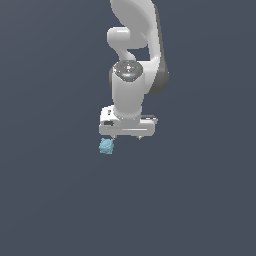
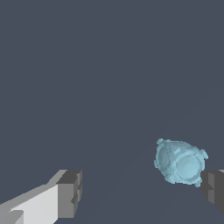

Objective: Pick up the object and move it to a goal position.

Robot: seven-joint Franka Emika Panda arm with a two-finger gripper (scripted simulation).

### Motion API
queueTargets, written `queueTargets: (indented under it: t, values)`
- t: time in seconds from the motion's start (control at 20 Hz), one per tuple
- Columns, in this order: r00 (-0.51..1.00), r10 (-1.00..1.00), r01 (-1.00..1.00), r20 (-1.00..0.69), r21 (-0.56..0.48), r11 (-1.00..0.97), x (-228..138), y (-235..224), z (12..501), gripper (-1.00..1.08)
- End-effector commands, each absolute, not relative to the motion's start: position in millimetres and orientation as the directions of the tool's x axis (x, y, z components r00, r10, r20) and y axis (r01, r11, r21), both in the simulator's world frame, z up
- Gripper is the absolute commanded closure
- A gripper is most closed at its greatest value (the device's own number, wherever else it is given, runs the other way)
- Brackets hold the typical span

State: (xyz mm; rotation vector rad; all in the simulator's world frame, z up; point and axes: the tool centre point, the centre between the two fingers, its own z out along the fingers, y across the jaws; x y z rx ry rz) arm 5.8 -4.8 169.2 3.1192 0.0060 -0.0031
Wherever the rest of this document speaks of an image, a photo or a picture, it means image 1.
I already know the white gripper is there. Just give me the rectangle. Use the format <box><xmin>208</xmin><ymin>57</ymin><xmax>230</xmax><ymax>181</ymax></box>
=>
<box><xmin>98</xmin><ymin>105</ymin><xmax>159</xmax><ymax>141</ymax></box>

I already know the light blue cube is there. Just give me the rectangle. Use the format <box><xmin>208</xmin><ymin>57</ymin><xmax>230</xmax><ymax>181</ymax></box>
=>
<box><xmin>99</xmin><ymin>137</ymin><xmax>116</xmax><ymax>155</ymax></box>

